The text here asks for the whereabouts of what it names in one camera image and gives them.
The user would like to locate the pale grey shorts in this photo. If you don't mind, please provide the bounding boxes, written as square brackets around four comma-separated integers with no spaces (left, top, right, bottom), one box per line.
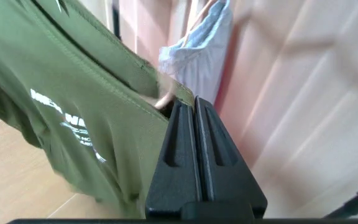
[158,0,234,105]

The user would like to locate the green garment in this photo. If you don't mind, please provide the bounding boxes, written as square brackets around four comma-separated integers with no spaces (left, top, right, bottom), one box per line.
[0,0,196,218]

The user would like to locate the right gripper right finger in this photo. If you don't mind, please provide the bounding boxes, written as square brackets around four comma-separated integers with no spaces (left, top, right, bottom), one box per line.
[193,96,269,218]

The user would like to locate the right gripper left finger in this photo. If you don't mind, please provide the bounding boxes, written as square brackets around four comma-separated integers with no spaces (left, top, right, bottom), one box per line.
[144,99,202,218]

